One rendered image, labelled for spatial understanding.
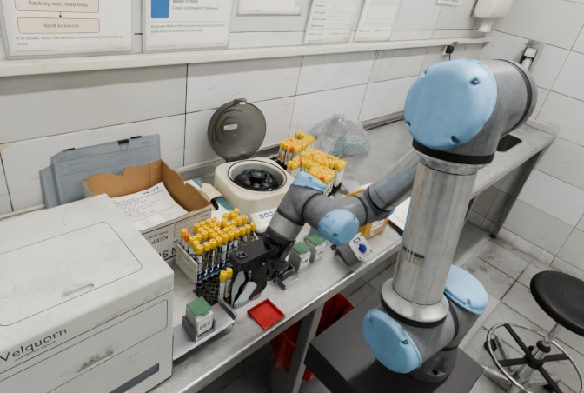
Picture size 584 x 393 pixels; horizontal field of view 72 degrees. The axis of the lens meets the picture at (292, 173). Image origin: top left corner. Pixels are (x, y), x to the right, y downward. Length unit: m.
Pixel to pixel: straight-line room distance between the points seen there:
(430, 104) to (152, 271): 0.50
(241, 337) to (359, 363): 0.27
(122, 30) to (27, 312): 0.76
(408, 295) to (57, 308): 0.54
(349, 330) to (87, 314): 0.56
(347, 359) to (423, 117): 0.56
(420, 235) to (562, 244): 2.77
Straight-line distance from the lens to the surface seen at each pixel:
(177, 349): 0.94
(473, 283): 0.89
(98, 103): 1.24
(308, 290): 1.14
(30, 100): 1.19
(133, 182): 1.31
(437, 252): 0.67
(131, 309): 0.73
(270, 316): 1.05
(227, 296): 1.04
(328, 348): 0.94
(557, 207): 3.30
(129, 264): 0.73
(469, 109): 0.55
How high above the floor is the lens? 1.68
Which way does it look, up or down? 30 degrees down
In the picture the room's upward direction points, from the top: 11 degrees clockwise
